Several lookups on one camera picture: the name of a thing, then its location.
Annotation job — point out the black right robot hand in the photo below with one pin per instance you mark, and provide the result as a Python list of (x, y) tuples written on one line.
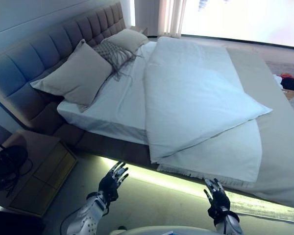
[(220, 197)]

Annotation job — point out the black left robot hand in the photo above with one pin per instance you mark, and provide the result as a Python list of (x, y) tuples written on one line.
[(110, 183)]

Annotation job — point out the white duvet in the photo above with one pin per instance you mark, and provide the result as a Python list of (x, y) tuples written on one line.
[(193, 93)]

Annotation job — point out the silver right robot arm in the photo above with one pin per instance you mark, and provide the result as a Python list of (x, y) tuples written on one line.
[(229, 224)]

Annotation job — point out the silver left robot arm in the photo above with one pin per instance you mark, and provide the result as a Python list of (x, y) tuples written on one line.
[(88, 218)]

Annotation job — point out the beige fringed bed runner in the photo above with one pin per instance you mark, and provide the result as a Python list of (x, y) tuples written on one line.
[(272, 137)]

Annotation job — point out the wooden drawer nightstand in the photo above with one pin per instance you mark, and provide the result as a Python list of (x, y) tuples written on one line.
[(46, 171)]

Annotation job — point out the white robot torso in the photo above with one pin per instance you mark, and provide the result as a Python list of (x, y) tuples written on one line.
[(161, 231)]

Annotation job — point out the white fitted mattress sheet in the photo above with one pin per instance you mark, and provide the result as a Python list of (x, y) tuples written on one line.
[(112, 107)]

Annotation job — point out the large beige pillow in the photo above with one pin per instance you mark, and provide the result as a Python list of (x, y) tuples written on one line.
[(78, 73)]

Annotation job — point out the grey tasselled cushion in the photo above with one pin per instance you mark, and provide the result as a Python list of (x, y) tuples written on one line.
[(112, 52)]

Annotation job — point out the cardboard box with clothes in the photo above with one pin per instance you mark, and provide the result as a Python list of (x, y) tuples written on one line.
[(290, 84)]

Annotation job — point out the small beige pillow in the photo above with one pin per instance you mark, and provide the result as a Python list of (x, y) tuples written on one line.
[(127, 39)]

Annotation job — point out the small wooden nightstand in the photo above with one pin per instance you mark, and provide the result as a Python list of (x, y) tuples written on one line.
[(141, 30)]

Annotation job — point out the sheer beige curtain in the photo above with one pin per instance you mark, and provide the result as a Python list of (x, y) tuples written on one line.
[(171, 17)]

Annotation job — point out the brown upholstered bed frame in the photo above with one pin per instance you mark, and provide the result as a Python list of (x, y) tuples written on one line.
[(71, 137)]

